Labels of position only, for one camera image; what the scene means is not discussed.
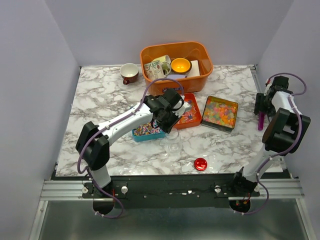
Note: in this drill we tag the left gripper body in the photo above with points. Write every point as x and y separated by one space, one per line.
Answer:
169 120

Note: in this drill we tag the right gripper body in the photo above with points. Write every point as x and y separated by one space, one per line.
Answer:
262 104

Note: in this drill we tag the purple plastic scoop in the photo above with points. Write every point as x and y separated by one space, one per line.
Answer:
261 120

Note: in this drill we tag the teal candy tray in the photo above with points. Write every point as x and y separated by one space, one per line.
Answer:
147 132

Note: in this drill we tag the orange candy tray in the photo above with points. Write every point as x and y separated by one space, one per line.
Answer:
191 118

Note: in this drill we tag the clear plastic jar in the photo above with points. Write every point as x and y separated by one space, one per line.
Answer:
173 141

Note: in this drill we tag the orange plastic bin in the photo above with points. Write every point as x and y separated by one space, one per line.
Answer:
190 50

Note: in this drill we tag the gold tin candy tray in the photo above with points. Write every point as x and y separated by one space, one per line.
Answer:
219 114

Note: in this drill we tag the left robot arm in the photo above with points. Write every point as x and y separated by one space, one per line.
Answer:
95 140

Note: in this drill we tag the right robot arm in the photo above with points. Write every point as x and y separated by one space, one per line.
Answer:
282 136

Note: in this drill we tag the lavender cup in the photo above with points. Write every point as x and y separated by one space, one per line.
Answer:
176 76

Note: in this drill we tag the floral patterned mug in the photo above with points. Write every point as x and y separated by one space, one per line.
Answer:
158 68

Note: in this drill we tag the orange black bowl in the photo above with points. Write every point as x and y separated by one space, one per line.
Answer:
181 65

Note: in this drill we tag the maroon white cup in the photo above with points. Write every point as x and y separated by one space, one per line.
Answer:
129 72

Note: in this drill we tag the red jar lid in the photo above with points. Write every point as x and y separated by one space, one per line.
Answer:
200 164

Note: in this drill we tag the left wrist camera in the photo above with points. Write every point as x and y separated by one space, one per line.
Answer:
180 108

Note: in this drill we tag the aluminium rail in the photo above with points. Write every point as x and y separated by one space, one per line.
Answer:
72 190

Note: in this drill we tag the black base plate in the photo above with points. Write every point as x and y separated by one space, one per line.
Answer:
177 191

